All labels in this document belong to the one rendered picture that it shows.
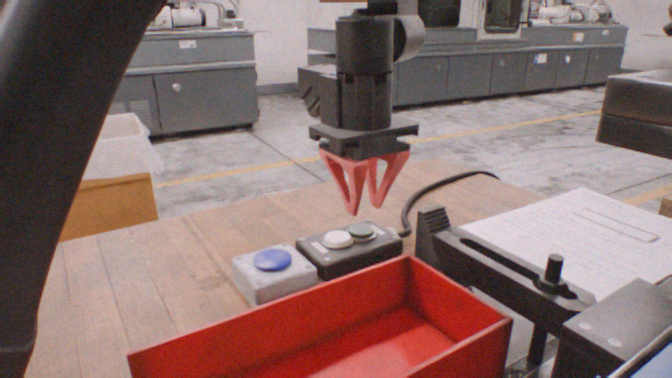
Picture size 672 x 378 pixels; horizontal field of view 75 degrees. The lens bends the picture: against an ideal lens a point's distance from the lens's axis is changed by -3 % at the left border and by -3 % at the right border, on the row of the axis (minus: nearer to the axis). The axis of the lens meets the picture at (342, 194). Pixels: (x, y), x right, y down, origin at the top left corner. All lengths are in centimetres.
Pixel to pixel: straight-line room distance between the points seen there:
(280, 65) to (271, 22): 62
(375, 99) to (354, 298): 19
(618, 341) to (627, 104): 14
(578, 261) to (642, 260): 8
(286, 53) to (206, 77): 260
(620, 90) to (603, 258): 37
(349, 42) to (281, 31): 656
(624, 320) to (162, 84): 440
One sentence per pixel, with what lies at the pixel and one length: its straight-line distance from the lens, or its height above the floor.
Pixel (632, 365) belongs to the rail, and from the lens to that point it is 31.
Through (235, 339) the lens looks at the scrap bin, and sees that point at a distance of 37.
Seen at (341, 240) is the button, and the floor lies 94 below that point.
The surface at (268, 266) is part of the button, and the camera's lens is 46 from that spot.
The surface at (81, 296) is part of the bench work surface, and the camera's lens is 54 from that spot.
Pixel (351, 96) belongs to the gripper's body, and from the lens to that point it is 45.
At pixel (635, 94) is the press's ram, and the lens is 27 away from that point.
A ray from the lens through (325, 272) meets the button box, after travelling 48.
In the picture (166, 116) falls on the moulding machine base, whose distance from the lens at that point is 462.
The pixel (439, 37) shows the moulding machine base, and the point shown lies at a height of 87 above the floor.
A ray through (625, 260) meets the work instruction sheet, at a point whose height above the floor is 90.
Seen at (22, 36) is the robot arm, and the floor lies 116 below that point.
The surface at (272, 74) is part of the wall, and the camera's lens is 699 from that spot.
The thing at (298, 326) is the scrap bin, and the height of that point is 93.
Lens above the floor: 117
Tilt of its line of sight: 22 degrees down
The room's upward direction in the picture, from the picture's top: straight up
